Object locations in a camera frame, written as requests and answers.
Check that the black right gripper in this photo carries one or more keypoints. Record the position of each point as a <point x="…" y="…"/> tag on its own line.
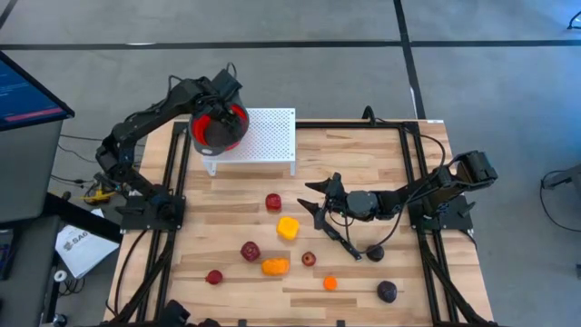
<point x="338" y="202"/>

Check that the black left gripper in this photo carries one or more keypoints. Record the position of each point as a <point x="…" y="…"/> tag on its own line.
<point x="217" y="108"/>

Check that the red collapsible colander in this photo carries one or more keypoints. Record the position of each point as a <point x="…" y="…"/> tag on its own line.
<point x="199" y="129"/>

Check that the yellow bell pepper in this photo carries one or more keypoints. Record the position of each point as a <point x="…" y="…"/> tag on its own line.
<point x="288" y="228"/>

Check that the red pomegranate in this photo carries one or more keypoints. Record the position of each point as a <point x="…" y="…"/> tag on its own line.
<point x="273" y="202"/>

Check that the black kitchen knife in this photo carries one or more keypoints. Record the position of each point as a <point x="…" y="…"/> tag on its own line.
<point x="349" y="250"/>

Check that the small red round fruit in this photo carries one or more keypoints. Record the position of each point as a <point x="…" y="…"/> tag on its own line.
<point x="308" y="259"/>

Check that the dark round plum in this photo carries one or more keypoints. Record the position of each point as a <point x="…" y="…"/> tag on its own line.
<point x="375" y="254"/>

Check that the orange bell pepper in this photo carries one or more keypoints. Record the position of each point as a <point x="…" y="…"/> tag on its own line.
<point x="275" y="267"/>

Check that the dark red apple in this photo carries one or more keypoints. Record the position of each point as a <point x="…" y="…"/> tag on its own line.
<point x="250" y="251"/>

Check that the small orange fruit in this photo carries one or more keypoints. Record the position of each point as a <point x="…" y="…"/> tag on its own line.
<point x="330" y="283"/>

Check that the dark purple fruit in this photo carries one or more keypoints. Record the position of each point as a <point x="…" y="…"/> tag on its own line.
<point x="387" y="291"/>

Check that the red strawberry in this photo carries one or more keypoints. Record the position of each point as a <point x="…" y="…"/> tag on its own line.
<point x="213" y="277"/>

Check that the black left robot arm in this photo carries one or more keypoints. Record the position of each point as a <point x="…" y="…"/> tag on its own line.
<point x="150" y="113"/>

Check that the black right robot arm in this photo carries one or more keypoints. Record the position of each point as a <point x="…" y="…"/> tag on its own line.
<point x="472" y="170"/>

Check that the white perforated metal rack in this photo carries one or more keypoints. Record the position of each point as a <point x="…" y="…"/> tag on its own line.
<point x="272" y="136"/>

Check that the white printed paper sheet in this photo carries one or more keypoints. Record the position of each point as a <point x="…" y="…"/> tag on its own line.
<point x="86" y="252"/>

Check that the blue computer screen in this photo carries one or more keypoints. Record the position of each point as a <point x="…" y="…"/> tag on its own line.
<point x="22" y="95"/>

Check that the grey cabinet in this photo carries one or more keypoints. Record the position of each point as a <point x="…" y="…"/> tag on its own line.
<point x="27" y="172"/>

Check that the white tape roll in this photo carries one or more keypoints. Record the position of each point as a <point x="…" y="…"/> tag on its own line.
<point x="60" y="275"/>

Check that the grey chair base leg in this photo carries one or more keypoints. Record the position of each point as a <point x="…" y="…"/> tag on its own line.
<point x="563" y="177"/>

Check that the black aluminium table frame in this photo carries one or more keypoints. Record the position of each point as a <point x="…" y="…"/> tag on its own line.
<point x="318" y="124"/>

